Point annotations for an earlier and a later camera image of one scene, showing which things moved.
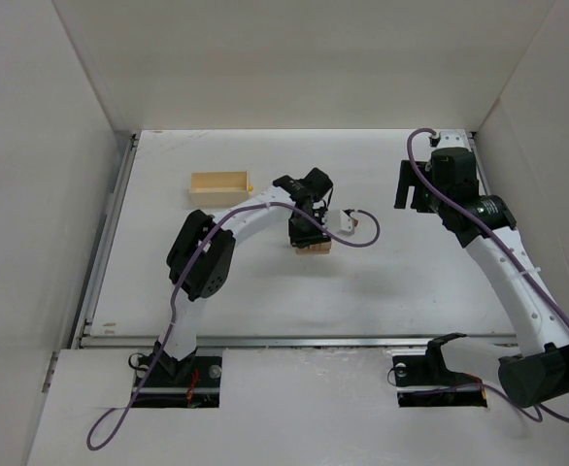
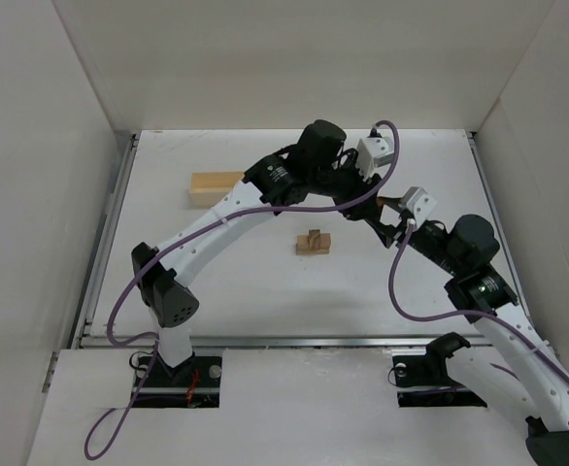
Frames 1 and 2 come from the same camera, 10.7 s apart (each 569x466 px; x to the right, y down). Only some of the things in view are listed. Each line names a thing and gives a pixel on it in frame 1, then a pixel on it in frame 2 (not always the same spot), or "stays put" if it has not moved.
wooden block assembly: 316,249 stays put
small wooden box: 219,189 stays put
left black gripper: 306,238 to 358,205
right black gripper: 408,184 to 400,228
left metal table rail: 97,271 stays put
